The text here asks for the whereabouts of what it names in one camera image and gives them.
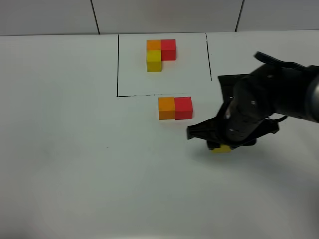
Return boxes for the orange template block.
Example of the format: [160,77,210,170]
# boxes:
[146,40,161,51]

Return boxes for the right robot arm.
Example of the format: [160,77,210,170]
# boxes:
[186,52,319,150]

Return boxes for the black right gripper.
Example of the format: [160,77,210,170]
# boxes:
[187,94,279,150]

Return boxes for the yellow template block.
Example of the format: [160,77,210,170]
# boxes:
[146,50,162,72]

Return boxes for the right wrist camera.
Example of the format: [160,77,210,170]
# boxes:
[218,74,250,111]

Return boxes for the red template block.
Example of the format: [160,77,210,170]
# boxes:
[161,39,176,61]

